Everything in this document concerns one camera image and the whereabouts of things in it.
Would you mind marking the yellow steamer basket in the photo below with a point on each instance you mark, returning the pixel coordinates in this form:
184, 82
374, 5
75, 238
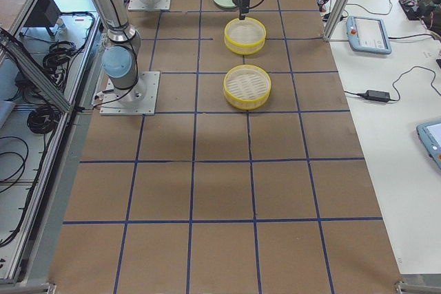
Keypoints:
244, 37
246, 87

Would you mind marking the black power adapter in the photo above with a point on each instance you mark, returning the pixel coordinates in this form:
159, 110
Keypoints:
375, 95

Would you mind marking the black circuit board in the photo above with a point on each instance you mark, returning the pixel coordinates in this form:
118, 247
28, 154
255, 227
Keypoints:
414, 10

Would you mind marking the teach pendant far side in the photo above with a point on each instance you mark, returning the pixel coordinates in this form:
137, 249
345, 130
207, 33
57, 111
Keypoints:
429, 135

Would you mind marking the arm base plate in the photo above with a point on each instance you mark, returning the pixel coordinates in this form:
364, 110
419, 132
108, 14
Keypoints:
141, 100
149, 5

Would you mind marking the teach pendant near post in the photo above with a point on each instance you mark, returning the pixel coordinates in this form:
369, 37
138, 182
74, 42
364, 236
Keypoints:
366, 34

